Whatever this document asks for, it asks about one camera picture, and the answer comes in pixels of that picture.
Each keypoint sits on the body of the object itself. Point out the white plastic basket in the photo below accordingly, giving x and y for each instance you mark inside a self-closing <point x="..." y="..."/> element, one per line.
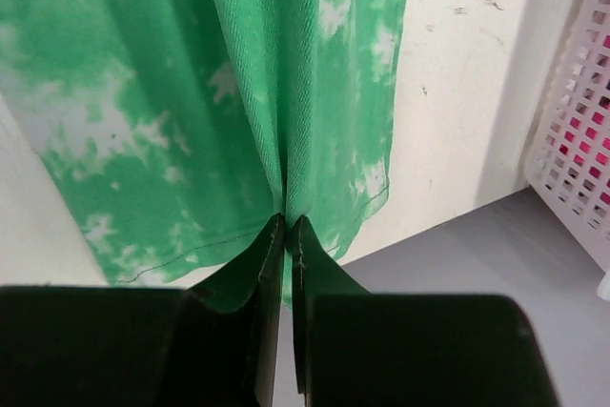
<point x="541" y="169"/>

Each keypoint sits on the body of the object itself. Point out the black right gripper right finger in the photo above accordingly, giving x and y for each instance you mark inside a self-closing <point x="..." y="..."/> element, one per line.
<point x="330" y="328"/>

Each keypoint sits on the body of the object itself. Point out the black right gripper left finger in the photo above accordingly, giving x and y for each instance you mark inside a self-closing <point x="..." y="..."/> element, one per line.
<point x="241" y="302"/>

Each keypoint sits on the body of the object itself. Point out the green white tie-dye trousers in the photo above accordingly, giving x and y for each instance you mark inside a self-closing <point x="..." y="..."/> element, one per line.
<point x="174" y="129"/>

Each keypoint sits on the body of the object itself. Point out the pink crumpled trousers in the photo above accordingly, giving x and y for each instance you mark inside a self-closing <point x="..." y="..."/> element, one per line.
<point x="583" y="142"/>

